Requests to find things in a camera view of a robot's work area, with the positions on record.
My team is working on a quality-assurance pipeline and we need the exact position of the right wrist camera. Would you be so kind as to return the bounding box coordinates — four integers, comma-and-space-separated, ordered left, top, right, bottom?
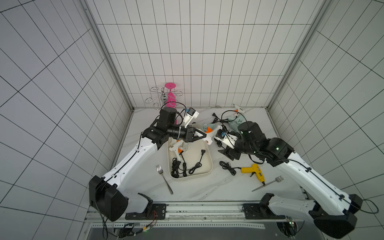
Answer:
215, 129, 227, 141

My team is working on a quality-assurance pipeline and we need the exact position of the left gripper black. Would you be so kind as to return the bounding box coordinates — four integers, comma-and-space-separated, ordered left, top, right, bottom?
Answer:
168, 124, 207, 143

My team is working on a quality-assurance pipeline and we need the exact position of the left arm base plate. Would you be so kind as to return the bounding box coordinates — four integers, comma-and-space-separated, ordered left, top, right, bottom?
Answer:
125, 204, 167, 221

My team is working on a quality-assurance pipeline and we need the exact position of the white glue gun corner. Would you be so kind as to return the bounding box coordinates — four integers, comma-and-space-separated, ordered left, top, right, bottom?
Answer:
233, 104, 245, 114

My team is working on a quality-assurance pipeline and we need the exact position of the pink wine glass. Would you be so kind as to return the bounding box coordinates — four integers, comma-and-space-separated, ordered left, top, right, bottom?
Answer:
165, 83, 177, 108

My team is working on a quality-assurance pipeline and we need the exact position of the yellow glue gun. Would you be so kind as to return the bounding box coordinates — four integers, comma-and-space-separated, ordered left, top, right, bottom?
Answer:
241, 164, 266, 186

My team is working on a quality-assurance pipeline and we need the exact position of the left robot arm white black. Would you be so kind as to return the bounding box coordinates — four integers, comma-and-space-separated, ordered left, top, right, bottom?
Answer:
89, 107, 207, 222

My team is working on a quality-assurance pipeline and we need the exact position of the silver fork right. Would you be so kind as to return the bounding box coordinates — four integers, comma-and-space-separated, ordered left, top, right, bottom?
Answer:
252, 175, 286, 192

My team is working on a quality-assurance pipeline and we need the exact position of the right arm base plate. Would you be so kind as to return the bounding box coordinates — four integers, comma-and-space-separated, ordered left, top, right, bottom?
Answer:
242, 204, 286, 220

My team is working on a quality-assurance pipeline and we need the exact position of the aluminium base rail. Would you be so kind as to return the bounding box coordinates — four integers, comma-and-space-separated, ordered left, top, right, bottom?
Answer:
81, 198, 315, 236

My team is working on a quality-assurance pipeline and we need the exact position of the chrome cup holder stand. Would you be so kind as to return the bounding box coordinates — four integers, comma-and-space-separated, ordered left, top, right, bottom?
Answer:
144, 86, 183, 109

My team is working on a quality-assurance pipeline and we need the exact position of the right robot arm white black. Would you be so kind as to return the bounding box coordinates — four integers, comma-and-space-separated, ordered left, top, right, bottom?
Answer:
215, 121, 363, 239

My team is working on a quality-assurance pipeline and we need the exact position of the white glue gun orange trigger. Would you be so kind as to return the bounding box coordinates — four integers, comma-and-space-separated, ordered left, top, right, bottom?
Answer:
202, 126, 223, 145

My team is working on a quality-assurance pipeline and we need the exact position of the silver fork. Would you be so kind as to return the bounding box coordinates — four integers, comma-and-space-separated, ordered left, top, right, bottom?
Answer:
252, 175, 286, 192
156, 165, 174, 195

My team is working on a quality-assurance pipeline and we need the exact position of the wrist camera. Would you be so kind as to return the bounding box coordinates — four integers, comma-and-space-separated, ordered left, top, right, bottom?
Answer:
215, 129, 227, 141
184, 108, 199, 126

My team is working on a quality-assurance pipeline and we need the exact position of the cream plastic storage box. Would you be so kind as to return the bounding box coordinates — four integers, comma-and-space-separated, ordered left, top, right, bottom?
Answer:
167, 139, 213, 180

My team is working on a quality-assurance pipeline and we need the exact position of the silver fork left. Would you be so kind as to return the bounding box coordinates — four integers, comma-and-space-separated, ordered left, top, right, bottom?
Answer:
156, 165, 174, 195

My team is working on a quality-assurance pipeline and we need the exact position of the mint green glue gun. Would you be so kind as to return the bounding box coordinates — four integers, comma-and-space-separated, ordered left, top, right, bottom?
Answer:
227, 115, 245, 132

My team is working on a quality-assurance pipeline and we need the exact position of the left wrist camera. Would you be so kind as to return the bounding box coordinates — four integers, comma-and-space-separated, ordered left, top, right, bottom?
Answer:
184, 108, 199, 126

